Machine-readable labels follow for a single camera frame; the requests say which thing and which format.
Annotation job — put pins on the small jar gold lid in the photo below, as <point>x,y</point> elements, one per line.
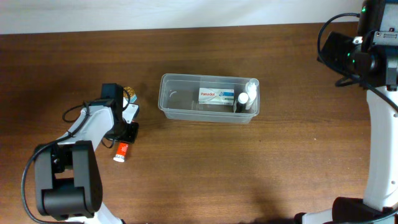
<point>129,94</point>

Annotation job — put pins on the white squeeze bottle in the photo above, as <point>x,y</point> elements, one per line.
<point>251,90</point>

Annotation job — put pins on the orange tube white cap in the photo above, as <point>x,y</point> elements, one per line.
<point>121,152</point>

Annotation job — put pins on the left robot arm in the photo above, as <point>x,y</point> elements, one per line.
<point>68,185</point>

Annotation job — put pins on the dark bottle white cap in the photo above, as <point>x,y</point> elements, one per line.
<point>240,103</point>

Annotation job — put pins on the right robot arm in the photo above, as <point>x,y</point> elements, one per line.
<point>377,23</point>

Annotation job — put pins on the white Panadol box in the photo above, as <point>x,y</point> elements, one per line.
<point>216,96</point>

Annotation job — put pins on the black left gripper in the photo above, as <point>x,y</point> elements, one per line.
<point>130,136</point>

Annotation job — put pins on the clear plastic container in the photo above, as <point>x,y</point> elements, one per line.
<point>178,98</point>

